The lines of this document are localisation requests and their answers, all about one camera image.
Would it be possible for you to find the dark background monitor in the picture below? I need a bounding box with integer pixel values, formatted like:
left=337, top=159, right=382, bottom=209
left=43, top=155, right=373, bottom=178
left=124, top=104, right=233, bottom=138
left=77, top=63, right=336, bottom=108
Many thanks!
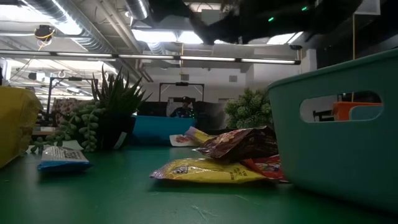
left=194, top=101, right=228, bottom=131
left=136, top=101, right=170, bottom=116

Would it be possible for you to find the dark blue plastic bin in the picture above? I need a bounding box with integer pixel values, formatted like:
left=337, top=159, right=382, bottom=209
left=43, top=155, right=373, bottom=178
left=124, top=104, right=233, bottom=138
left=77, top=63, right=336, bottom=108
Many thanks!
left=132, top=114, right=197, bottom=146

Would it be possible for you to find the white blue Hershey's bar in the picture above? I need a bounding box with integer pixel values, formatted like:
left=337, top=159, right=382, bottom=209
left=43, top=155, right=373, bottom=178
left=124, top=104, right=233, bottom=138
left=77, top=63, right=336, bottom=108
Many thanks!
left=37, top=145, right=93, bottom=173

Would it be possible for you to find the dark green potted artificial plant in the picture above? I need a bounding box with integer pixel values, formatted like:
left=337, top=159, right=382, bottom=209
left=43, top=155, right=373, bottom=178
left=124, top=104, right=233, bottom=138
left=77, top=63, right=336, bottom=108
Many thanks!
left=29, top=65, right=153, bottom=153

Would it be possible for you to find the white ceiling air unit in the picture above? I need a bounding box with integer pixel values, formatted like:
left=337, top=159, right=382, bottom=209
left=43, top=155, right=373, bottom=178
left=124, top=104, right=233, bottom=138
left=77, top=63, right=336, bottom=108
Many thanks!
left=354, top=0, right=381, bottom=16

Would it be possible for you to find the black background station frame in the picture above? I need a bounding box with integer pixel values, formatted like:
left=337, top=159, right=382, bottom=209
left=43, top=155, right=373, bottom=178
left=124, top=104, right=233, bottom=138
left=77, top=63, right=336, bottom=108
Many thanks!
left=159, top=82, right=205, bottom=102

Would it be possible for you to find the orange plastic basket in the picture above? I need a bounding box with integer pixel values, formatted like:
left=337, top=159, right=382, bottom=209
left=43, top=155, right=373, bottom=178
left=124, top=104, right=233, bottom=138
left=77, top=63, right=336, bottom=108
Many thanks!
left=331, top=101, right=384, bottom=121

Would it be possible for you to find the yellow hanging cable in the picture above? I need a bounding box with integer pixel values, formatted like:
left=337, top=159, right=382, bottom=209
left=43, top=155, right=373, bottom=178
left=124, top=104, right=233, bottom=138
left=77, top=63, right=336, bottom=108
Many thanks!
left=350, top=14, right=356, bottom=103

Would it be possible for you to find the person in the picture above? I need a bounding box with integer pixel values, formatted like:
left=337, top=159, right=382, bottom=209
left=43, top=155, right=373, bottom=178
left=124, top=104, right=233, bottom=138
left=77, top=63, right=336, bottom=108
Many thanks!
left=169, top=95, right=197, bottom=119

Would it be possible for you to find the green table mat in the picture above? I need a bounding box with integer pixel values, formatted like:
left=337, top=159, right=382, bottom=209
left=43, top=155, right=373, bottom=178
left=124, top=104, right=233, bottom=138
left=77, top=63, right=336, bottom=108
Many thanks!
left=0, top=144, right=398, bottom=224

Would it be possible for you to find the yellow Sour Patch Kids bag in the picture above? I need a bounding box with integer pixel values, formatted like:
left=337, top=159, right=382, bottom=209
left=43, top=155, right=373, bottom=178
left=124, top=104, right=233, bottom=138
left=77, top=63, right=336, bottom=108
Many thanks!
left=185, top=126, right=217, bottom=144
left=149, top=157, right=269, bottom=184

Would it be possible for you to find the yellow plastic basket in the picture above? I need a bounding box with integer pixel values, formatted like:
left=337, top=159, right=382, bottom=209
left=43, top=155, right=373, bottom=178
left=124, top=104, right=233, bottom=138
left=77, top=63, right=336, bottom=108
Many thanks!
left=0, top=86, right=43, bottom=169

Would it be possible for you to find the teal plastic bin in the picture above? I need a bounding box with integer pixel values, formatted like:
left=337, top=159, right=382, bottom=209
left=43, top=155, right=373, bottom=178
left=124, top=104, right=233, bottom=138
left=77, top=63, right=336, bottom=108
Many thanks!
left=267, top=48, right=398, bottom=215

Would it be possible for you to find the long LED light bar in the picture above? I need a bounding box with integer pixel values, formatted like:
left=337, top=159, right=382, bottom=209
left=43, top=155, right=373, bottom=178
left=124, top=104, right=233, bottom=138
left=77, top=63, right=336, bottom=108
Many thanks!
left=0, top=50, right=302, bottom=65

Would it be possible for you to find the white PayDay bar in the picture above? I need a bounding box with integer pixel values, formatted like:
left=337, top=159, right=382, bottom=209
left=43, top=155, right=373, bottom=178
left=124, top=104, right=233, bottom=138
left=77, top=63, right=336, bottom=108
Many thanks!
left=169, top=133, right=201, bottom=148

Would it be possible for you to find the black round overhead camera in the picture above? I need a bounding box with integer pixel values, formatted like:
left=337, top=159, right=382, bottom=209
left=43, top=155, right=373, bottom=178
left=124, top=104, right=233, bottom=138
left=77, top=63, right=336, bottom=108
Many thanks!
left=33, top=24, right=56, bottom=43

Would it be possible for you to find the brown PayDay bar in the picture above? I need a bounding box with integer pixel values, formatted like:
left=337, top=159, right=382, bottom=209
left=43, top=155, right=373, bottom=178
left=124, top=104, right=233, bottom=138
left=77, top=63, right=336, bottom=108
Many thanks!
left=193, top=125, right=280, bottom=163

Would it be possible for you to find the red Skittles bag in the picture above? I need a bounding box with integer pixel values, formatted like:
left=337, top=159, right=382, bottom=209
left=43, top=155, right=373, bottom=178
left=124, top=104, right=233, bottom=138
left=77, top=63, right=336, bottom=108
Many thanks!
left=241, top=154, right=290, bottom=184

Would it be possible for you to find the corrugated silver ventilation duct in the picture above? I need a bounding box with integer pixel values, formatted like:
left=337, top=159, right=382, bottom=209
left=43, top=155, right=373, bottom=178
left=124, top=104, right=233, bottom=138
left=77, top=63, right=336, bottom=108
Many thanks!
left=18, top=0, right=147, bottom=85

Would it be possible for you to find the pale green bushy artificial plant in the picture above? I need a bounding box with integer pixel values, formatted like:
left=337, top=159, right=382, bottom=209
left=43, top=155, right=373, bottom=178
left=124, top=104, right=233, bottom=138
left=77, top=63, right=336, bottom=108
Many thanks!
left=223, top=87, right=274, bottom=130

